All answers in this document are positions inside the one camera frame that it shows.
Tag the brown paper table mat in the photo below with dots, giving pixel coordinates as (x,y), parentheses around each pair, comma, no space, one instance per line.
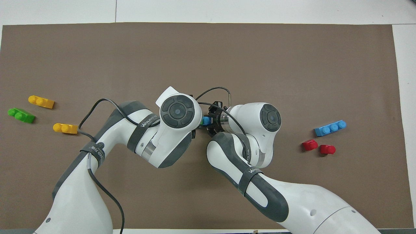
(208,48)

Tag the blue three-stud toy block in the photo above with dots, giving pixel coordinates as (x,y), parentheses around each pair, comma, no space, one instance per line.
(330,128)
(206,121)

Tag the yellow two-stud toy block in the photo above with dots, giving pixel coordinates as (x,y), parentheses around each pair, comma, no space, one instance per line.
(66,128)
(41,102)

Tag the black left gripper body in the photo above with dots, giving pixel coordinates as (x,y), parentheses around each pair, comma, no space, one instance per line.
(194,133)

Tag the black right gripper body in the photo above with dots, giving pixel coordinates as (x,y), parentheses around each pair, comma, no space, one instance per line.
(218,119)

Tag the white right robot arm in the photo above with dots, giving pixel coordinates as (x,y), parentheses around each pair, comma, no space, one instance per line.
(292,201)

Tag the red single-stud toy block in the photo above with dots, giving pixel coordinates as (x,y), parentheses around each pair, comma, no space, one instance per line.
(327,149)
(310,145)

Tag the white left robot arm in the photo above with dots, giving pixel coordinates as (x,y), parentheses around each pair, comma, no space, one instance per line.
(81,195)

